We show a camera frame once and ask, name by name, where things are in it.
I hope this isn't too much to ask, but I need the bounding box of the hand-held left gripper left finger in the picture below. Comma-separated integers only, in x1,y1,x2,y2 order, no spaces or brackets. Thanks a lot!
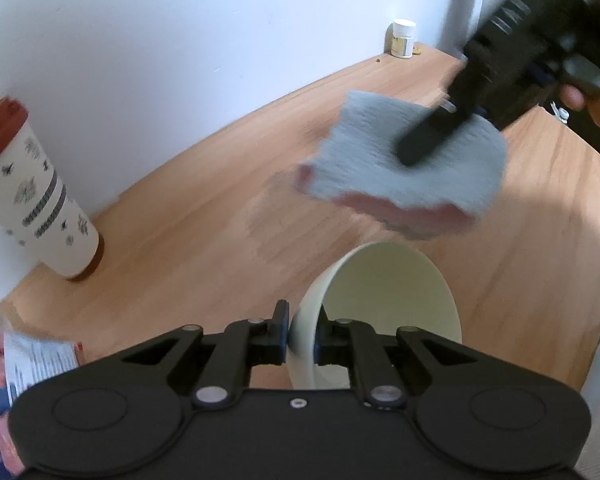
122,300,291,409

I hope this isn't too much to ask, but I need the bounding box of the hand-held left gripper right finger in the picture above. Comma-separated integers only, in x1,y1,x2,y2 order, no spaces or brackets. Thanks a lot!
314,305,482,410

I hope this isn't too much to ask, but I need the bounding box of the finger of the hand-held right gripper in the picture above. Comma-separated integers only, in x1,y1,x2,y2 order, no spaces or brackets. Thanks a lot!
396,101,487,167

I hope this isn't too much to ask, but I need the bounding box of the grey-blue fluffy cloth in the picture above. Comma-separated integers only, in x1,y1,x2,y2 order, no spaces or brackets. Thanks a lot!
295,90,510,241

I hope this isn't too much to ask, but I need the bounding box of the pale yellow bowl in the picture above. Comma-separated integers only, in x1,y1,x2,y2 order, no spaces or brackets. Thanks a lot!
286,241,463,392

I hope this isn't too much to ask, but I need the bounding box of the white tower appliance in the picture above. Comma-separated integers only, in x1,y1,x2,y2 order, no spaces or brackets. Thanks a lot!
437,0,512,60

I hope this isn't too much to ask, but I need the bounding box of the white pill bottle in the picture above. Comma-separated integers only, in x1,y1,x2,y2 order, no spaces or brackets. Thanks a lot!
390,19,417,60

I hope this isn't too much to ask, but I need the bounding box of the blue printed plastic packet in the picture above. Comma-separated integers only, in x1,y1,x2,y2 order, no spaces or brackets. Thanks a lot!
0,326,84,479

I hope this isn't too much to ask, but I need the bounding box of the white tumbler with red lid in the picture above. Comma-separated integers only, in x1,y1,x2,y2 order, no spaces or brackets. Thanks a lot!
0,97,105,282

